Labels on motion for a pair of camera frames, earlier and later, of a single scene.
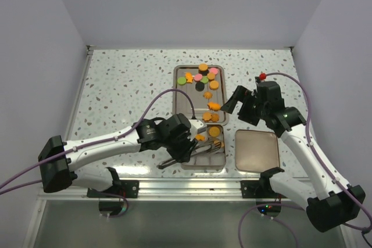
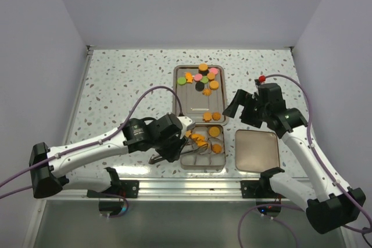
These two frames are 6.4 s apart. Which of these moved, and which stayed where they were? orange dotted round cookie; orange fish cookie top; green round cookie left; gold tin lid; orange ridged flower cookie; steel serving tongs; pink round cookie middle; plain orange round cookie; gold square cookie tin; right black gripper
Moved: steel serving tongs; plain orange round cookie; orange ridged flower cookie
Stayed: pink round cookie middle; orange dotted round cookie; gold square cookie tin; green round cookie left; orange fish cookie top; gold tin lid; right black gripper
